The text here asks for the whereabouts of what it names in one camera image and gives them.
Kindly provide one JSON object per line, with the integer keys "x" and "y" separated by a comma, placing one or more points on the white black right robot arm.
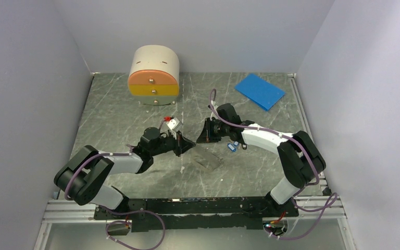
{"x": 300, "y": 159}

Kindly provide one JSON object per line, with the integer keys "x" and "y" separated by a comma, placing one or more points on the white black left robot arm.
{"x": 82, "y": 177}

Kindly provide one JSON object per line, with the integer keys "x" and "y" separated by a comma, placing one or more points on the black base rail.
{"x": 250, "y": 212}

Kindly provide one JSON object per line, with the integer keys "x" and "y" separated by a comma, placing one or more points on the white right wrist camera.
{"x": 213, "y": 105}

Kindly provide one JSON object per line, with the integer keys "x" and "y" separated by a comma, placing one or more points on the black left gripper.
{"x": 182, "y": 145}

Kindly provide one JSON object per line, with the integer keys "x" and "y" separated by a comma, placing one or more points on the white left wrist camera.
{"x": 173, "y": 124}

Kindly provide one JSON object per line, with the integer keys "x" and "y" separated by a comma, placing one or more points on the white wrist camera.
{"x": 213, "y": 105}
{"x": 173, "y": 124}

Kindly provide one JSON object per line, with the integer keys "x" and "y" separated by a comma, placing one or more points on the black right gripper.
{"x": 207, "y": 135}

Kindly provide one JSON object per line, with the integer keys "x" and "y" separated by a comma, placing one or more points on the round mini drawer cabinet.
{"x": 154, "y": 75}

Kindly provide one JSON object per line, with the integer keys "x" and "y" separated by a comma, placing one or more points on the blue rectangular sheet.
{"x": 260, "y": 91}

